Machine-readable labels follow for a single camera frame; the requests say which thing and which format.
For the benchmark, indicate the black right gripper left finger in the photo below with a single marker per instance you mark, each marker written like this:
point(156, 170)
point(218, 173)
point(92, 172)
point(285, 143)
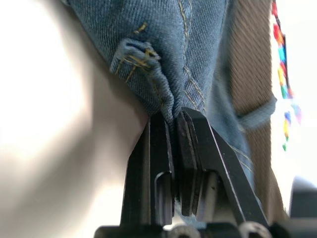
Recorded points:
point(143, 173)

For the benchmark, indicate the blue denim shorts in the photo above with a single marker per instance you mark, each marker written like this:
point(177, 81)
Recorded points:
point(158, 37)

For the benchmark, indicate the dark rounded object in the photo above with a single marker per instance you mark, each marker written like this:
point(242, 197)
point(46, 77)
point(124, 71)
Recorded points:
point(304, 198)

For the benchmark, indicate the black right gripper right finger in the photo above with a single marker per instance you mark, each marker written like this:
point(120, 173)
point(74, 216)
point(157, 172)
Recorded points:
point(213, 158)

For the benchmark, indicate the brown braided belt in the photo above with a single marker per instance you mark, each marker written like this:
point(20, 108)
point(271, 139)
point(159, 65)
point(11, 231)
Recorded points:
point(250, 62)

